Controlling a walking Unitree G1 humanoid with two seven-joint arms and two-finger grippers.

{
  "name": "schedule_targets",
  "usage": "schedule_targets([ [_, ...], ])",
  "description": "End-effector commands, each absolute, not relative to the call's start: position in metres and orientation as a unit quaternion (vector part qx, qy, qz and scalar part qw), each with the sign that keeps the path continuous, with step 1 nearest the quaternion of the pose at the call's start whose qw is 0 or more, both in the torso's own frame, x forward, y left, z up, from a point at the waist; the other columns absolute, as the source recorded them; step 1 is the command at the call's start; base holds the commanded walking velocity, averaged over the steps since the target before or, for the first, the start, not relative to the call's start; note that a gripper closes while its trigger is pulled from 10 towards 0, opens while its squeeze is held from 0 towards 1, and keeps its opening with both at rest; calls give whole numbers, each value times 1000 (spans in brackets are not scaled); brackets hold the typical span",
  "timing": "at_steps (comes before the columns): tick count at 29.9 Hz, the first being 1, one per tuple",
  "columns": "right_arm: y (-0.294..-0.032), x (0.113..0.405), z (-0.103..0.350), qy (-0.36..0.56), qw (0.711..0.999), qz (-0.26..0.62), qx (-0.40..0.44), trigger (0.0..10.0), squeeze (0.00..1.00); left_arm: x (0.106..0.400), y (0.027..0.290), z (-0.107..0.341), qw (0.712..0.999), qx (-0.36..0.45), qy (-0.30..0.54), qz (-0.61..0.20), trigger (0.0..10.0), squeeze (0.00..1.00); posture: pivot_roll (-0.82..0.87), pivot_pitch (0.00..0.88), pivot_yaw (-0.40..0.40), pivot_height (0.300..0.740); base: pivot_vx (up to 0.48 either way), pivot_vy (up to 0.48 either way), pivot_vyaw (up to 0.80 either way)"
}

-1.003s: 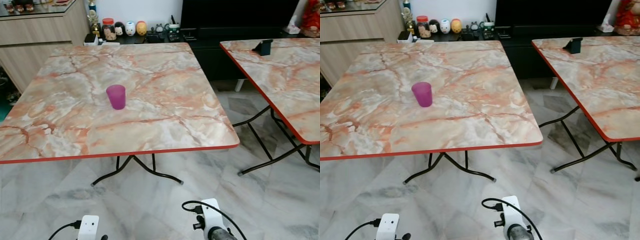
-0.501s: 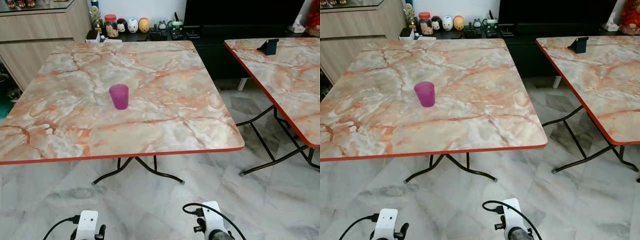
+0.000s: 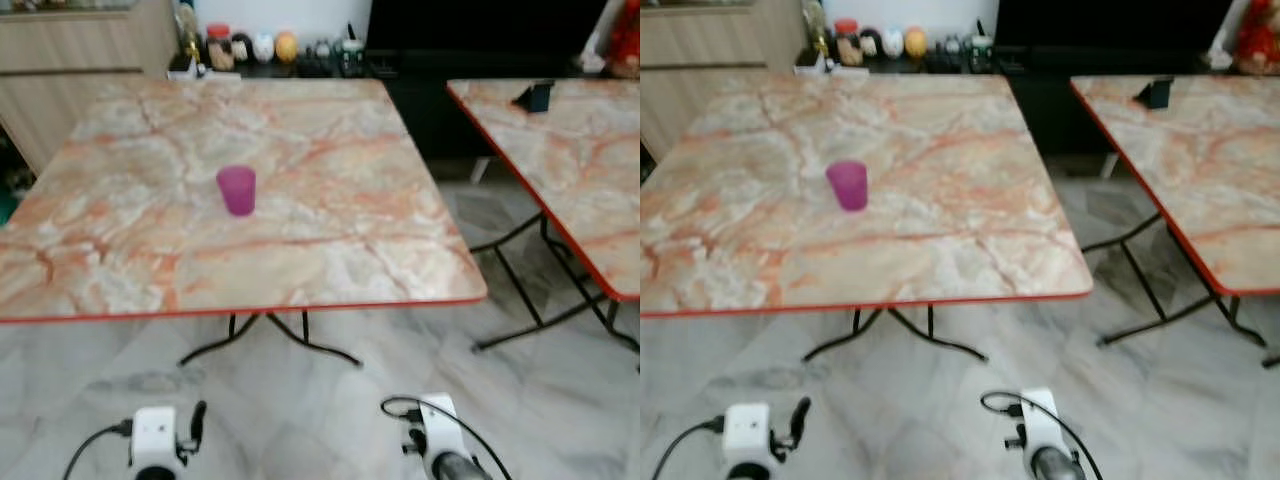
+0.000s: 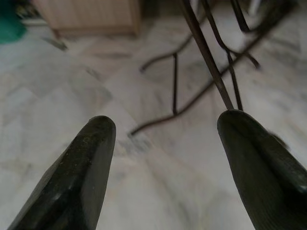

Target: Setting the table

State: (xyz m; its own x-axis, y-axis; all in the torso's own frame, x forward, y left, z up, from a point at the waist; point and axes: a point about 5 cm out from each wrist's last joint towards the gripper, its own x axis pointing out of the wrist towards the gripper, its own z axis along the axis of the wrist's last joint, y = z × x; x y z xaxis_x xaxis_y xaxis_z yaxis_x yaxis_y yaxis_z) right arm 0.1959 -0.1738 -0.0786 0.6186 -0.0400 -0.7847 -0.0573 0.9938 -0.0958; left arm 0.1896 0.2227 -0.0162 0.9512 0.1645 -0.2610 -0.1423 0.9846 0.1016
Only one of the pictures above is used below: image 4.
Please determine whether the light wooden cabinet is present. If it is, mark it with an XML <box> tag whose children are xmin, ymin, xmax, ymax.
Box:
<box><xmin>32</xmin><ymin>0</ymin><xmax>142</xmax><ymax>39</ymax></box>

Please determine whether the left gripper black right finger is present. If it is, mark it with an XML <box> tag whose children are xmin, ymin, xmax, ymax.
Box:
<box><xmin>216</xmin><ymin>109</ymin><xmax>307</xmax><ymax>230</ymax></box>

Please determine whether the black metal table frame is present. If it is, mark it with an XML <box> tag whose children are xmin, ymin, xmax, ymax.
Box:
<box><xmin>129</xmin><ymin>0</ymin><xmax>295</xmax><ymax>137</ymax></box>

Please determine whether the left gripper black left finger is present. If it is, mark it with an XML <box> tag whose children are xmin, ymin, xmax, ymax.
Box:
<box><xmin>7</xmin><ymin>115</ymin><xmax>117</xmax><ymax>230</ymax></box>

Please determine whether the green plastic bin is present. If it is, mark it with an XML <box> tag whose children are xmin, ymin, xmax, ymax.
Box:
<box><xmin>0</xmin><ymin>0</ymin><xmax>27</xmax><ymax>45</ymax></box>

